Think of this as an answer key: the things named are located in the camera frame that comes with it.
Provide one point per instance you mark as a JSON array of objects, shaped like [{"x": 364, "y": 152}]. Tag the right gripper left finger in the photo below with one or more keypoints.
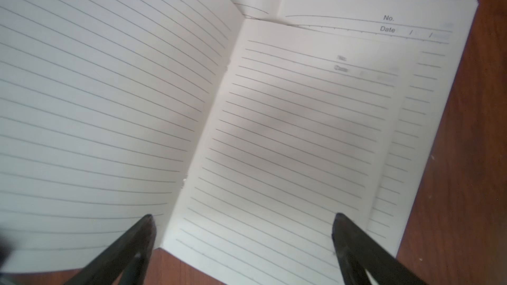
[{"x": 126, "y": 260}]

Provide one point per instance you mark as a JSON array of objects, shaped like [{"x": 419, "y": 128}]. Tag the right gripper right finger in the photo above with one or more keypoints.
[{"x": 361, "y": 258}]

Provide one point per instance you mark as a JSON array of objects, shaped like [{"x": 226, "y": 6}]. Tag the open white lined notebook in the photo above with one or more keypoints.
[{"x": 242, "y": 126}]

